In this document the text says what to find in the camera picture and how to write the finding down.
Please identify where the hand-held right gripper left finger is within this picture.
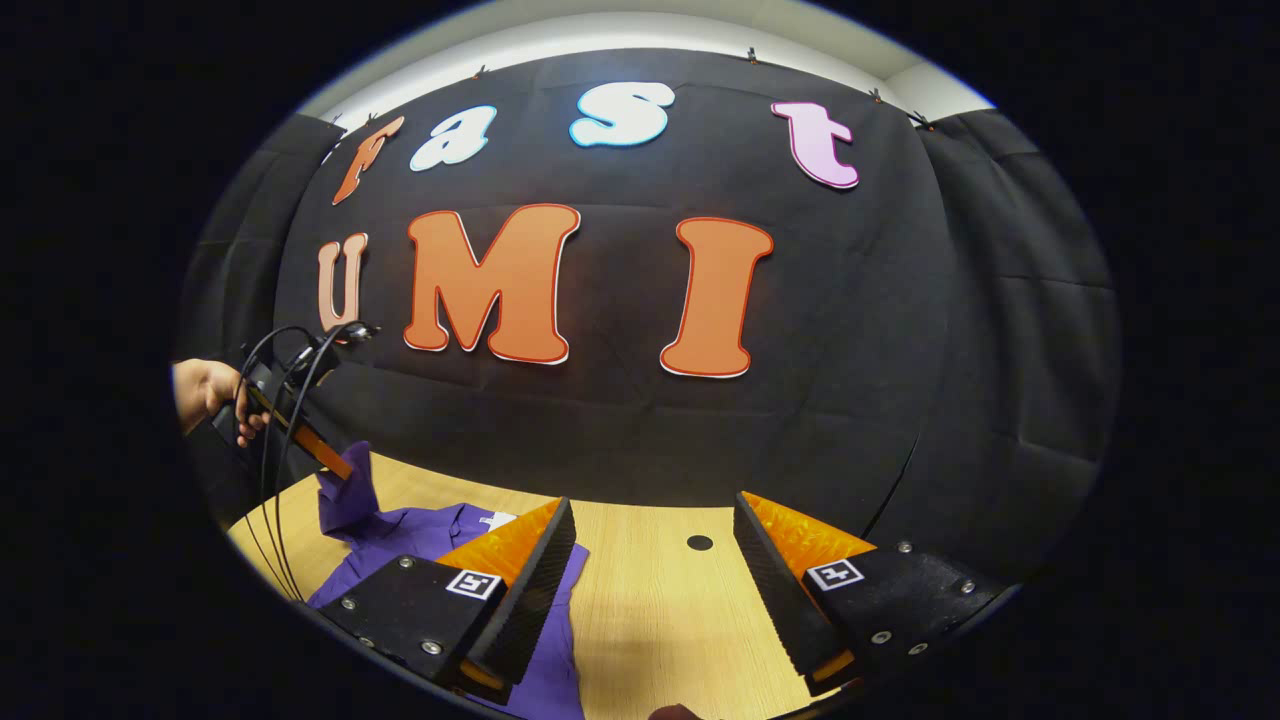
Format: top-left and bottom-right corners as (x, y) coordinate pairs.
(315, 497), (579, 706)

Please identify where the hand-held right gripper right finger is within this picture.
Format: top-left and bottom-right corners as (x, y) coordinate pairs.
(733, 490), (1011, 698)

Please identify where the purple knit shirt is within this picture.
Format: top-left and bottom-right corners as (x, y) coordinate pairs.
(305, 440), (591, 720)

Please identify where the black backdrop cloth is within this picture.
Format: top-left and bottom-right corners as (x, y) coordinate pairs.
(180, 48), (1121, 581)

